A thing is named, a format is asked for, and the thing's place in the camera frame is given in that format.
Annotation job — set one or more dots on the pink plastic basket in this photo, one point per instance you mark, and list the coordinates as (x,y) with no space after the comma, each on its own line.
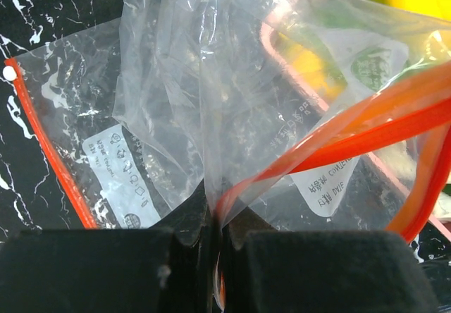
(404,178)

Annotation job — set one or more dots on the yellow banana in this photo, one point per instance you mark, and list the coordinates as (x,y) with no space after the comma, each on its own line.
(312,61)

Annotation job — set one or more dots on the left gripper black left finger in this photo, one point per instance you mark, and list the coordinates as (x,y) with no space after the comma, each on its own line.
(164,268)

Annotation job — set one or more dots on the red zipper clear bag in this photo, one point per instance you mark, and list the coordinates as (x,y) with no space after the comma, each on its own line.
(67,90)
(198,86)

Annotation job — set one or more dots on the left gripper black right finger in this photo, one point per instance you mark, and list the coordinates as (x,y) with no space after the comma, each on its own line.
(266,270)

